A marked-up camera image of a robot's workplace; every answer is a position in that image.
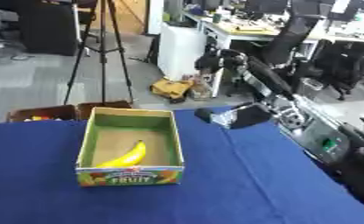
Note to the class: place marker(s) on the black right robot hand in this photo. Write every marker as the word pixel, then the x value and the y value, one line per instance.
pixel 264 76

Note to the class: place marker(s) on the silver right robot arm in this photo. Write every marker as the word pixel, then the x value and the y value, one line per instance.
pixel 323 137

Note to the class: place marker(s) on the cardboard box with green inside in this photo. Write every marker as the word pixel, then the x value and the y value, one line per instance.
pixel 124 137

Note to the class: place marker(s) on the empty brown cardboard box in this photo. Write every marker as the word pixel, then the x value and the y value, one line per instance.
pixel 103 106

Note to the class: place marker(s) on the brown cardboard box with toys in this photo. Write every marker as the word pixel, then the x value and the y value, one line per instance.
pixel 42 113

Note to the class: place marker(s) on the tall black office chair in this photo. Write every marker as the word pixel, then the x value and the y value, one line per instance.
pixel 289 38

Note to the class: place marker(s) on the grey waste bin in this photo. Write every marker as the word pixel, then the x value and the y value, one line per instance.
pixel 309 87

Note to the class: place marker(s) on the clear plastic bag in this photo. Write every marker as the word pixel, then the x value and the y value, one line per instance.
pixel 200 89

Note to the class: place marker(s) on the white office desk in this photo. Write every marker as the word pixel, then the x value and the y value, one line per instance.
pixel 182 49

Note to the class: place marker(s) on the yellow bag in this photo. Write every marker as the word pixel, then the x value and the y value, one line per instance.
pixel 170 88

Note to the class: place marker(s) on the yellow toy banana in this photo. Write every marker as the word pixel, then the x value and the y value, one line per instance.
pixel 129 157

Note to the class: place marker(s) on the black cabinet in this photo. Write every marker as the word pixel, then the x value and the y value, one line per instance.
pixel 47 26

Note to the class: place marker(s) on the black camera tripod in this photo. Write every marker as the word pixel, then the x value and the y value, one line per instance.
pixel 103 52

